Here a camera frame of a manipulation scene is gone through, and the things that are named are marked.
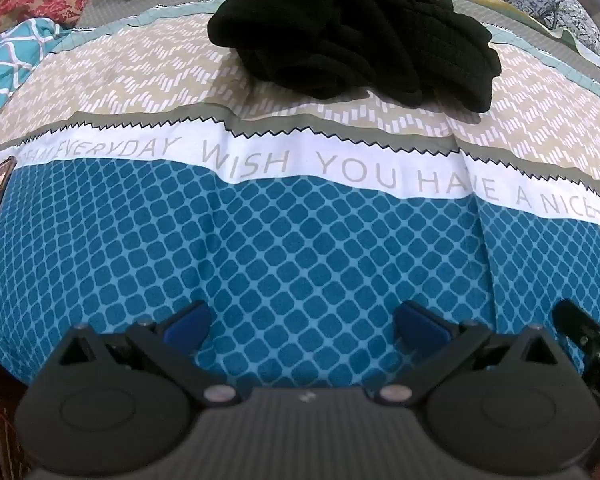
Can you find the black pants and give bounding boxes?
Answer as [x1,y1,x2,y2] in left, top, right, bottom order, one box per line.
[207,0,502,114]

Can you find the teal lattice cloth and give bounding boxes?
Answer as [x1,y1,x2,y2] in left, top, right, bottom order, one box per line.
[0,17,77,128]

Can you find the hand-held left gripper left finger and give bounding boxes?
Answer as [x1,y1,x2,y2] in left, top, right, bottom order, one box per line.
[55,300,242,407]

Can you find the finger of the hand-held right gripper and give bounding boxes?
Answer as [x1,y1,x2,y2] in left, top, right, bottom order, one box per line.
[552,300,600,358]

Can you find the patterned bed sheet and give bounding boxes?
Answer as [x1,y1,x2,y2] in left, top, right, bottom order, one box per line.
[0,0,600,411]

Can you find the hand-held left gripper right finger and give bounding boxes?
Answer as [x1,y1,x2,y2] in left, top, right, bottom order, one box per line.
[374,300,564,407]

